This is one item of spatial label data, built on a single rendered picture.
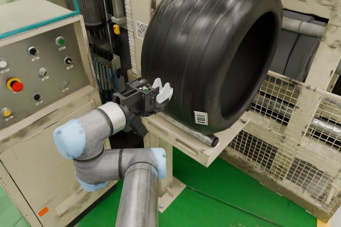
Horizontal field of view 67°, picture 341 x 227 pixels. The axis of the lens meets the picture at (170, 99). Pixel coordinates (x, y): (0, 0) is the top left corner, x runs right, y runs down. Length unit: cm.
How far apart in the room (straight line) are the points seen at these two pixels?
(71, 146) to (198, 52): 40
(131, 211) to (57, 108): 88
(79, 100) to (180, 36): 72
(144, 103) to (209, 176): 145
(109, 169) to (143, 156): 8
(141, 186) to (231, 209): 145
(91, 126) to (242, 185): 160
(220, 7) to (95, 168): 52
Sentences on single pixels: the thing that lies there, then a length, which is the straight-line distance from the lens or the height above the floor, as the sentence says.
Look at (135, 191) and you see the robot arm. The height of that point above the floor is 123.
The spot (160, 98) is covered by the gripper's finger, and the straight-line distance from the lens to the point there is 73.
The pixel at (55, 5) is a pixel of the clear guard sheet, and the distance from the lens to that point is 116.
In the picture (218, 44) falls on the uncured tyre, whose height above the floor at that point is 135.
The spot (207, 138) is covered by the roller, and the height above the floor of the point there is 92.
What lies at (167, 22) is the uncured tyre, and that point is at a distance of 80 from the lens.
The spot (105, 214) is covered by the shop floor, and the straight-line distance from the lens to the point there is 193.
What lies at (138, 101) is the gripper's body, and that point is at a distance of 67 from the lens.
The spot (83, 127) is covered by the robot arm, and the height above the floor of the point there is 128.
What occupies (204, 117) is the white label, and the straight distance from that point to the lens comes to 80.
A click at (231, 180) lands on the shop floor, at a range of 206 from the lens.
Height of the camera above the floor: 167
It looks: 39 degrees down
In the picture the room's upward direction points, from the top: straight up
